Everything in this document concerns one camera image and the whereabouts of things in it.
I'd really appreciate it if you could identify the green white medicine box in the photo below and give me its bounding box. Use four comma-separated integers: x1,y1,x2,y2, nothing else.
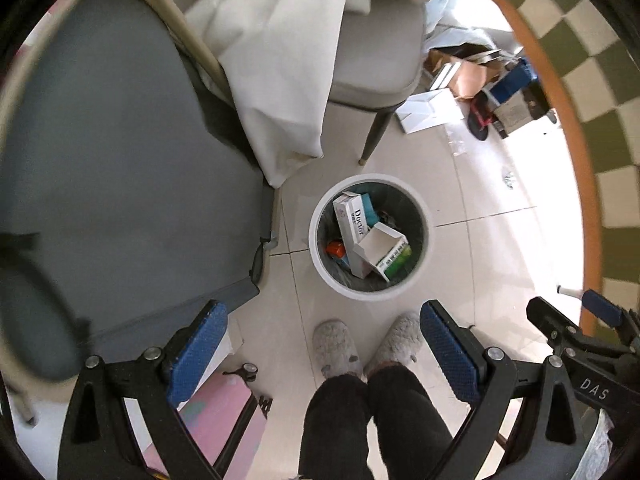
355,222,412,283

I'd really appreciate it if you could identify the left black trouser leg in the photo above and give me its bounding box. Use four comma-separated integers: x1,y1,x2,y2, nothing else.
298,375,373,480

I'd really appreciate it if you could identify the black trouser leg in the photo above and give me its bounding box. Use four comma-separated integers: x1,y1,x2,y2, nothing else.
298,375,373,480
368,364,452,479

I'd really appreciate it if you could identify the white round trash bin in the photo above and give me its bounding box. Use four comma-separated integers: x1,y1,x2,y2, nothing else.
308,174,433,301

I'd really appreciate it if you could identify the pink suitcase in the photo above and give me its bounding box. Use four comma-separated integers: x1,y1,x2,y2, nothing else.
168,362,272,480

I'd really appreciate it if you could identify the blue box on floor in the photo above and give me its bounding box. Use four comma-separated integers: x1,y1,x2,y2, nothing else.
485,58,551,139

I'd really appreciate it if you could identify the white flat carton on floor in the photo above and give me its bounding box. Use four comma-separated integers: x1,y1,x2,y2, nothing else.
395,88,464,134

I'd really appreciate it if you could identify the grey padded chair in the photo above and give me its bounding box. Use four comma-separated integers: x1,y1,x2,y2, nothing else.
329,0,426,166

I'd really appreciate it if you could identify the blue rice bag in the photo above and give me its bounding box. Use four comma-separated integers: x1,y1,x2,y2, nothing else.
360,193,380,228

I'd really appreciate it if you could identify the right grey slipper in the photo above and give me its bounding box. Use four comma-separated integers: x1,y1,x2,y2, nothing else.
364,312,424,377

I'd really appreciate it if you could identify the left grey slipper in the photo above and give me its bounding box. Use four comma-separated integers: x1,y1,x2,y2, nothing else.
312,320,363,379

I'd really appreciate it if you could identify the brown carton on floor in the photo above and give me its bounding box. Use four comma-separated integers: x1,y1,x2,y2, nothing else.
423,44,504,100

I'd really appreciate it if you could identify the right black trouser leg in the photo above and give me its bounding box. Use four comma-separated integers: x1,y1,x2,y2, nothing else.
368,364,452,479

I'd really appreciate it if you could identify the grey slipper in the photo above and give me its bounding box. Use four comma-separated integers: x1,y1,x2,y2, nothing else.
364,312,424,377
312,320,363,379

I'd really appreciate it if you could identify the white cloth on chair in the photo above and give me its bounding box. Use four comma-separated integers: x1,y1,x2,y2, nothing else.
184,0,432,190

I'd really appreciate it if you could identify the long white Doctor box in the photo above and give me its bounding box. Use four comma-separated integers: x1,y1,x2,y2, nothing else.
333,192,371,278

